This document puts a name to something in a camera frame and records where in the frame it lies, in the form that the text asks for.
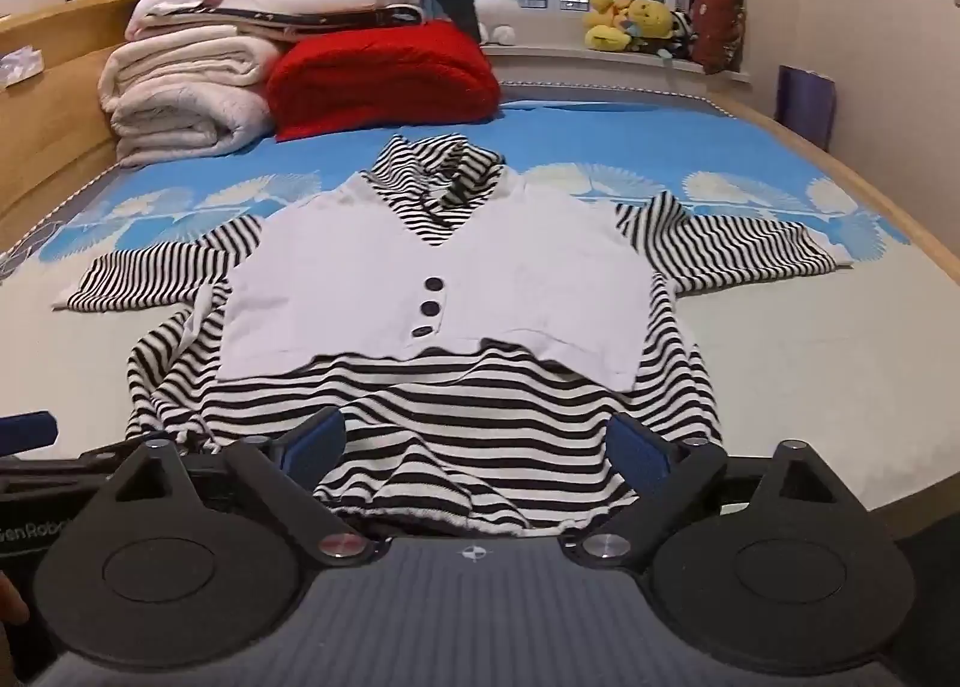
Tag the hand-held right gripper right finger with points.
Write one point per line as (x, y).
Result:
(637, 448)

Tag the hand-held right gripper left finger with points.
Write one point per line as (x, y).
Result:
(315, 441)

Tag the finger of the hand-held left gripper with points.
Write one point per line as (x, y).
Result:
(30, 430)

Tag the striped shirt with white vest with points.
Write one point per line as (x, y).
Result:
(465, 267)

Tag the person's left hand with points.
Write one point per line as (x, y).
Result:
(10, 601)

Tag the white fluffy folded blanket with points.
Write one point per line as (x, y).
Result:
(195, 124)

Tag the tissue pack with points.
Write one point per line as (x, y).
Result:
(21, 66)

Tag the red folded blanket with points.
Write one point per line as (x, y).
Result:
(382, 72)

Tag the purple board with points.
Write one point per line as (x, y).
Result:
(806, 106)

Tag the cream folded blanket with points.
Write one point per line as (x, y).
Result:
(187, 61)

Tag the black white striped plush toy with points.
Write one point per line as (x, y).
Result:
(681, 34)

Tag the yellow round plush toy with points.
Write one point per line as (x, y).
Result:
(651, 19)

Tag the dark red cushion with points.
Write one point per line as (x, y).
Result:
(718, 27)

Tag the yellow duck plush toy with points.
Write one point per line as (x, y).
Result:
(606, 19)

